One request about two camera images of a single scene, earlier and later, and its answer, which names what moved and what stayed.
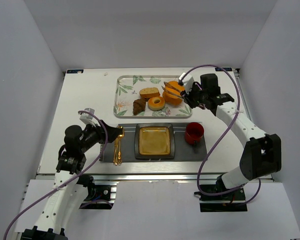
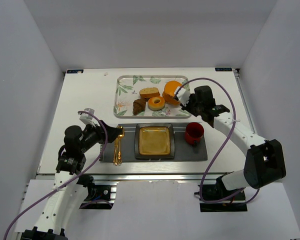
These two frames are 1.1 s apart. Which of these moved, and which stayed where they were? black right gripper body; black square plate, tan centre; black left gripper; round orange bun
Moved: black right gripper body
Stayed: round orange bun; black left gripper; black square plate, tan centre
